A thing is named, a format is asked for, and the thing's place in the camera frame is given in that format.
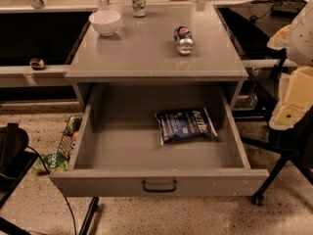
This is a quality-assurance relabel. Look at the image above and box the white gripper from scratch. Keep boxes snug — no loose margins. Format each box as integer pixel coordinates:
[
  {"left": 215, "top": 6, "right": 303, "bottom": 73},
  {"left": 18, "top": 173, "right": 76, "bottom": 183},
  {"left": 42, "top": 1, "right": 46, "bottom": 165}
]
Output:
[{"left": 269, "top": 66, "right": 313, "bottom": 130}]

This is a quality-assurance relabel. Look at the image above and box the blue chip bag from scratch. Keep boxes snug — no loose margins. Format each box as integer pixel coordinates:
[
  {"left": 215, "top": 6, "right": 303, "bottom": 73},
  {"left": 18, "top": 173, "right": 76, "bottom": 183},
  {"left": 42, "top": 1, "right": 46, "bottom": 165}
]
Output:
[{"left": 155, "top": 108, "right": 218, "bottom": 145}]

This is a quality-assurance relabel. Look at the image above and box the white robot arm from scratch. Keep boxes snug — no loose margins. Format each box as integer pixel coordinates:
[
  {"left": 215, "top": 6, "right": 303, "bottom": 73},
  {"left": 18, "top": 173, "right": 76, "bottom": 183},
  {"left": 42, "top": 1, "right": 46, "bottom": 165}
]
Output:
[{"left": 267, "top": 1, "right": 313, "bottom": 130}]

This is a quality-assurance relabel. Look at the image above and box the grey drawer cabinet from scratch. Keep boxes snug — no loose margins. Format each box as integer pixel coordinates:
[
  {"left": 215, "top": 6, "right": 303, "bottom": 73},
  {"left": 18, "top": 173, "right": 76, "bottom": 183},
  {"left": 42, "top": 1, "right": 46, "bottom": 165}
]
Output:
[{"left": 64, "top": 2, "right": 249, "bottom": 112}]

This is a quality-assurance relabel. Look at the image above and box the open grey top drawer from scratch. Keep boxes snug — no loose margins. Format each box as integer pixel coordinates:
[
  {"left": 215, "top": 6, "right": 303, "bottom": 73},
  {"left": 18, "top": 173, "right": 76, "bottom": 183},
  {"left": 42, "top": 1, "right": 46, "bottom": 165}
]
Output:
[{"left": 50, "top": 84, "right": 268, "bottom": 197}]

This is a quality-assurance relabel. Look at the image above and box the green snack bag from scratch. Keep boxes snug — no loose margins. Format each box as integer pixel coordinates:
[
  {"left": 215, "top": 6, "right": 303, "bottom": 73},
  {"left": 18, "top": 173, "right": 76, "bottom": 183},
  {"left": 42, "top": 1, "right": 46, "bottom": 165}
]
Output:
[{"left": 32, "top": 153, "right": 68, "bottom": 173}]

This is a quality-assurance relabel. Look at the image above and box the black office chair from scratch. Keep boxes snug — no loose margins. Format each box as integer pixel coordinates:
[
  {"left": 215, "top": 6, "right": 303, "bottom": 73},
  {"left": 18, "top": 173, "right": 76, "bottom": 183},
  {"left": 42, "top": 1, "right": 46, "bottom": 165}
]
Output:
[{"left": 235, "top": 50, "right": 313, "bottom": 206}]

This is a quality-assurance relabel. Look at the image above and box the black power adapter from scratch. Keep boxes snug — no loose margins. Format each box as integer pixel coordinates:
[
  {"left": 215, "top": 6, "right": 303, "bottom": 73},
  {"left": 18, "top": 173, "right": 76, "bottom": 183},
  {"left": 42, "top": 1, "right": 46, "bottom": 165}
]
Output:
[{"left": 271, "top": 1, "right": 298, "bottom": 18}]

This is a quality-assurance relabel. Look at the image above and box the blue pepsi can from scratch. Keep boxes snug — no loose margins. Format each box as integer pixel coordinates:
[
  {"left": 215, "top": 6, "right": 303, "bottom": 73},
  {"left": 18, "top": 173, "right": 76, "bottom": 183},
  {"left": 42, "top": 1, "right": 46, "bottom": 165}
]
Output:
[{"left": 173, "top": 25, "right": 194, "bottom": 55}]

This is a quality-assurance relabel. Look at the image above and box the green white soda can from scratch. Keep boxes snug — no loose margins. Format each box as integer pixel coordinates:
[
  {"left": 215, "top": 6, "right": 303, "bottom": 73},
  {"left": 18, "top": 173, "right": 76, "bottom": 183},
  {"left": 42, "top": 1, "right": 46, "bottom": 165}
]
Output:
[{"left": 132, "top": 0, "right": 147, "bottom": 17}]

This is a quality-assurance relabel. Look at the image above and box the white bowl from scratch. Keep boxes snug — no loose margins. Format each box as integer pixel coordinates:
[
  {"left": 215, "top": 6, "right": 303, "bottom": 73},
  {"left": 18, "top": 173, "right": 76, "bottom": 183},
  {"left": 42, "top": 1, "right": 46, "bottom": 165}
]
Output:
[{"left": 89, "top": 11, "right": 121, "bottom": 36}]

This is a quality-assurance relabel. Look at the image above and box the yellow black tape measure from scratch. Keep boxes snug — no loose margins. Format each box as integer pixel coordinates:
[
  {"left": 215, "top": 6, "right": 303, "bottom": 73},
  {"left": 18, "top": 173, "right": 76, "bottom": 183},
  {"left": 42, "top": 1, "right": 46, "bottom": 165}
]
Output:
[{"left": 29, "top": 58, "right": 45, "bottom": 71}]

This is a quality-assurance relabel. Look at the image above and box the black drawer handle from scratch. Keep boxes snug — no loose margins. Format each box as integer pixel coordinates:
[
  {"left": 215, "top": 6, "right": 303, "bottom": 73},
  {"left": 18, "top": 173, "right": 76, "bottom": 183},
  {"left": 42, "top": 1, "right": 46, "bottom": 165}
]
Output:
[{"left": 142, "top": 180, "right": 177, "bottom": 194}]

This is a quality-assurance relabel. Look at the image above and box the wire basket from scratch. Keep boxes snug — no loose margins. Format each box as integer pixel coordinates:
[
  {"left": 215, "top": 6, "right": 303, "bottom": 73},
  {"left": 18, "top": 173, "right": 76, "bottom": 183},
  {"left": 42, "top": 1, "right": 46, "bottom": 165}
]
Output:
[{"left": 57, "top": 115, "right": 82, "bottom": 160}]

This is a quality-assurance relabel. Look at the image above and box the black stand with cable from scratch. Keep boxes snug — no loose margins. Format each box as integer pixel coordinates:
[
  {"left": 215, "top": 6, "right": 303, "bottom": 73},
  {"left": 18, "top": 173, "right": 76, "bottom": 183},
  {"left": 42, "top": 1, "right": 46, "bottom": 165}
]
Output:
[{"left": 0, "top": 123, "right": 99, "bottom": 235}]

